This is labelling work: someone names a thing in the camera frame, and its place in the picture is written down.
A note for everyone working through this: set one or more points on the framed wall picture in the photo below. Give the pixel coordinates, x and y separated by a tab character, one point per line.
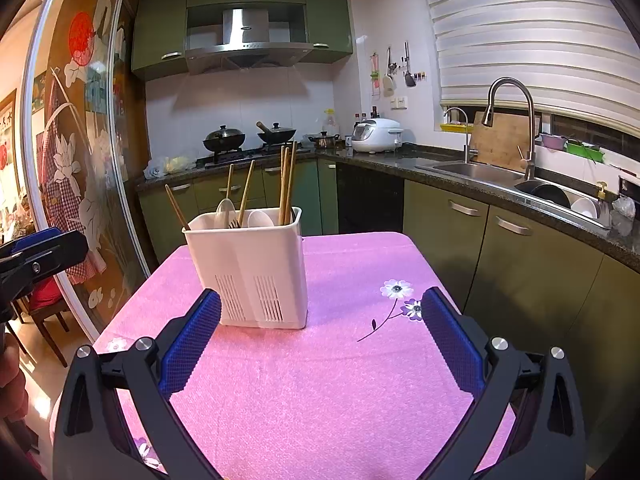
7	150

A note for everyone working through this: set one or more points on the tall steel faucet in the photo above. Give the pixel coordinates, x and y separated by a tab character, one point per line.
529	150

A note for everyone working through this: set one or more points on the pink floral tablecloth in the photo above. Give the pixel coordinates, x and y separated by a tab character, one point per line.
310	360

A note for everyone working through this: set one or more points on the wall hook rail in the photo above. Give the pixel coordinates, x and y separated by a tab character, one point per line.
421	76

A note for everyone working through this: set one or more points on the small steel faucet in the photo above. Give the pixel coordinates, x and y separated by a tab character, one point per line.
467	145

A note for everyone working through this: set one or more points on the white window blind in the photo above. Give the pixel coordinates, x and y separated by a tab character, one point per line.
525	35

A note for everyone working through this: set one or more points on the black gas stove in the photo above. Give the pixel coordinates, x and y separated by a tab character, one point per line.
217	157

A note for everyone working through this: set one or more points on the clear bag of yellow food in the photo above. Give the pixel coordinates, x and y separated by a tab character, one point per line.
180	163

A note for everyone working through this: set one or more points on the black plastic fork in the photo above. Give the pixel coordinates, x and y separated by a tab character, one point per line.
234	223

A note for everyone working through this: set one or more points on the black built-in dishwasher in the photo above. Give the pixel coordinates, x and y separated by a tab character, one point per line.
370	200

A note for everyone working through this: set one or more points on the white plastic spoon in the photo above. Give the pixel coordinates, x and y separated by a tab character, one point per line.
260	219

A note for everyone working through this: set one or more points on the pink hanging wall item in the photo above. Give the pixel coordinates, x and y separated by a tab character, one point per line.
375	72

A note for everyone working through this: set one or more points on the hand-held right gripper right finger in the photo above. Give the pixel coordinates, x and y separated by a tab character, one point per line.
452	345

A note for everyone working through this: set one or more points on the white wall socket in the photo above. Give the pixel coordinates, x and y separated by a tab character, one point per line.
399	102

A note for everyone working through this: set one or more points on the white plastic utensil holder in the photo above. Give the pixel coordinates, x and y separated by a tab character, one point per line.
250	260

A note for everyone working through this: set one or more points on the purple pot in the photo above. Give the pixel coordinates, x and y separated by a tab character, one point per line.
552	142

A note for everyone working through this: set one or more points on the wooden cutting board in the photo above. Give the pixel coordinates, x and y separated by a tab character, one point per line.
500	142

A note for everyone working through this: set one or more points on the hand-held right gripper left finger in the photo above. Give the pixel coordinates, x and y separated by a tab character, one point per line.
192	345

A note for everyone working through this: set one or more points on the hanging kitchen utensils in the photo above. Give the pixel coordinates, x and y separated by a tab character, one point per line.
389	85

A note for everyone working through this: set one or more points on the green sink base cabinets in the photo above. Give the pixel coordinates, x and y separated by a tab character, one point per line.
525	280

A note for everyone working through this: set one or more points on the flower-patterned glass sliding door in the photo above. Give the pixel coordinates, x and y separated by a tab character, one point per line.
100	135

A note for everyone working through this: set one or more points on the yellow-capped oil bottle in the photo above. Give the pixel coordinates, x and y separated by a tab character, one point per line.
330	121

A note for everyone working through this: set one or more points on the steel kitchen sink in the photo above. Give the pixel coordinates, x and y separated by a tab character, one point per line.
460	170

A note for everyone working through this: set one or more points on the black hanging spatula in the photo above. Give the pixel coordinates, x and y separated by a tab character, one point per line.
409	79

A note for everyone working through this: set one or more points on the white bowl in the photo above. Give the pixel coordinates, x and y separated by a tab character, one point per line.
584	208

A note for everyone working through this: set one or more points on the green planter box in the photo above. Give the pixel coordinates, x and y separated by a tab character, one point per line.
584	152

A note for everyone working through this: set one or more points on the wooden chair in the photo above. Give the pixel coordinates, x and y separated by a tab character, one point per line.
45	310

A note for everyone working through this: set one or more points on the white rice cooker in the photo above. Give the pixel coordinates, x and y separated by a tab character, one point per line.
375	135

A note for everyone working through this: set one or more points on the yellow tray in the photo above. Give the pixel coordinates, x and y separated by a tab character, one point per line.
456	127

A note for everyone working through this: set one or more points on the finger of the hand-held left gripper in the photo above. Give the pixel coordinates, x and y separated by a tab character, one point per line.
60	255
35	239

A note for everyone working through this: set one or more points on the red round paper cutout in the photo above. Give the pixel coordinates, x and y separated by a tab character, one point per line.
82	37

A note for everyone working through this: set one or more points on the small steel pot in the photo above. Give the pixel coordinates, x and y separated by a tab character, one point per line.
325	141

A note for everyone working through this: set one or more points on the black pan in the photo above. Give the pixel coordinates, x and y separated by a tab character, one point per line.
547	196

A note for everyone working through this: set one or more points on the dark stone countertop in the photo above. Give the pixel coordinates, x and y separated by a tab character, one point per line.
400	157

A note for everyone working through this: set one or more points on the clear plastic spoon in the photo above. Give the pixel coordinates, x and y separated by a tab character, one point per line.
225	210

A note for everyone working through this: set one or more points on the steel range hood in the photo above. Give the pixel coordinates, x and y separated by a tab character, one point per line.
245	25

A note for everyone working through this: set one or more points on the black wok with lid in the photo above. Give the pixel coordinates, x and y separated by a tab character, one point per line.
224	139

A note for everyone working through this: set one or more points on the soap dispenser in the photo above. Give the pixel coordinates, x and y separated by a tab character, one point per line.
602	200

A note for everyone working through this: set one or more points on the crumpled clear plastic bag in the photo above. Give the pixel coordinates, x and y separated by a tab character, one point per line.
624	215

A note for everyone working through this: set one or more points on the white plastic bag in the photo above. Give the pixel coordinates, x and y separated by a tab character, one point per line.
155	169

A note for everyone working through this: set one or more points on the green stove base cabinets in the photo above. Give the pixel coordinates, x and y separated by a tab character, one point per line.
155	220

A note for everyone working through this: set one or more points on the person's left hand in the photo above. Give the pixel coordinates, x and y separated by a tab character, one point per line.
12	390

